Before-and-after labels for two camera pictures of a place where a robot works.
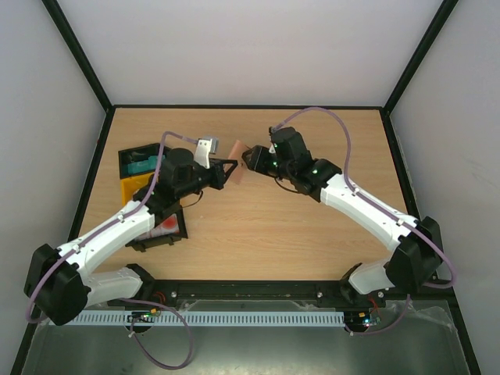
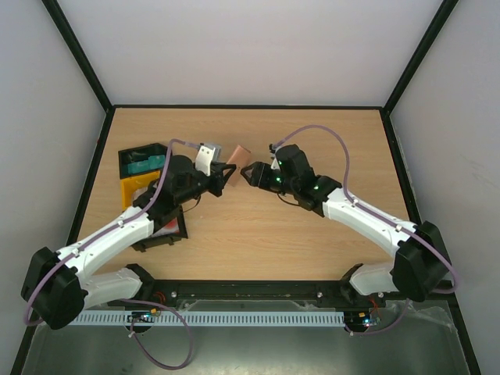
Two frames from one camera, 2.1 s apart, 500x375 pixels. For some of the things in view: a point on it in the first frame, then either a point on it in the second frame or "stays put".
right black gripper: (254, 158) to (260, 176)
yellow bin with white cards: (129, 186) stays put
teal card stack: (148, 165) stays put
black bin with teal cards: (140, 160) stays put
